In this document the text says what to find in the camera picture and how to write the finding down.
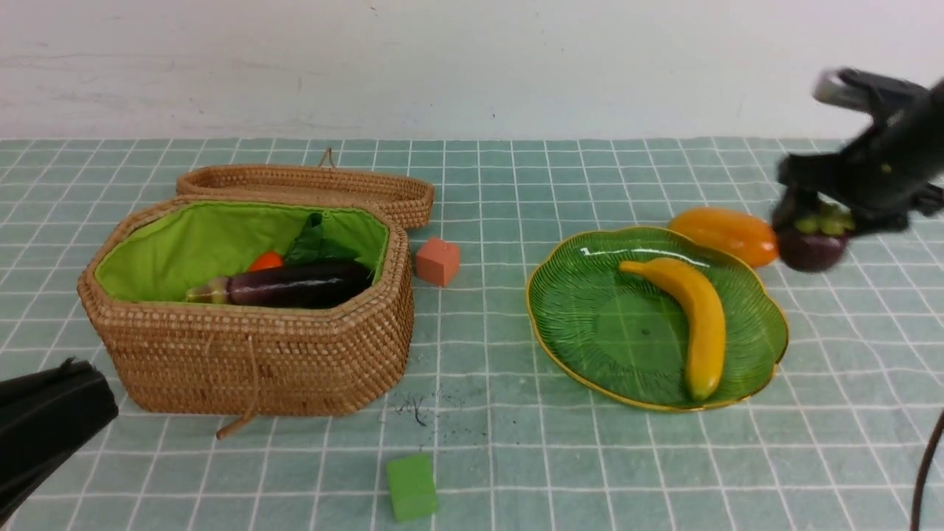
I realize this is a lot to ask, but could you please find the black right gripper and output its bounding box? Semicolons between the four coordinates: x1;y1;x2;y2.
771;70;943;235

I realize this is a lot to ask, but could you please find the dark purple plastic mangosteen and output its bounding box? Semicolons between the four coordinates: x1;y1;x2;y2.
774;203;856;274

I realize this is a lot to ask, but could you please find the orange yellow plastic mango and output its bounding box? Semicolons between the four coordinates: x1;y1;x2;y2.
667;207;779;268

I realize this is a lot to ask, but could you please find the yellow plastic banana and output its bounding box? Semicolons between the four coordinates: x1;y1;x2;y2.
618;257;727;401

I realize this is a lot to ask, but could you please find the purple plastic eggplant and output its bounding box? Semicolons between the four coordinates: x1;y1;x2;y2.
185;260;373;310

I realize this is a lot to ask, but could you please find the orange plastic carrot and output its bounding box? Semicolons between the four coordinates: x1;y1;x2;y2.
246;212;358;272

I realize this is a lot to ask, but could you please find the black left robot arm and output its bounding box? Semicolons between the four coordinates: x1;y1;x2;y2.
1;358;119;524

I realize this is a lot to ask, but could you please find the green glass leaf plate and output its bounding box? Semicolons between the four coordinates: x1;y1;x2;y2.
525;226;790;412

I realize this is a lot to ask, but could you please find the orange foam cube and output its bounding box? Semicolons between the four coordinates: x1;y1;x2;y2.
414;237;461;287

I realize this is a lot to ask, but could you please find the woven wicker basket lid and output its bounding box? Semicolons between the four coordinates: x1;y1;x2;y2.
176;164;435;229

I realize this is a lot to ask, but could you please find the green foam cube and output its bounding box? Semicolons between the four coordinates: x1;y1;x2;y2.
386;453;439;522

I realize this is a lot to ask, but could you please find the woven wicker basket green lining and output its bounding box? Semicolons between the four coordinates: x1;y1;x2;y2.
77;195;414;440

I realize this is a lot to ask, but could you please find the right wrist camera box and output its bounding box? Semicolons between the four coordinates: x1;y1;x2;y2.
811;69;871;114

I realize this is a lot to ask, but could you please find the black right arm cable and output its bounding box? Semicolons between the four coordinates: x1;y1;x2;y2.
910;409;944;531

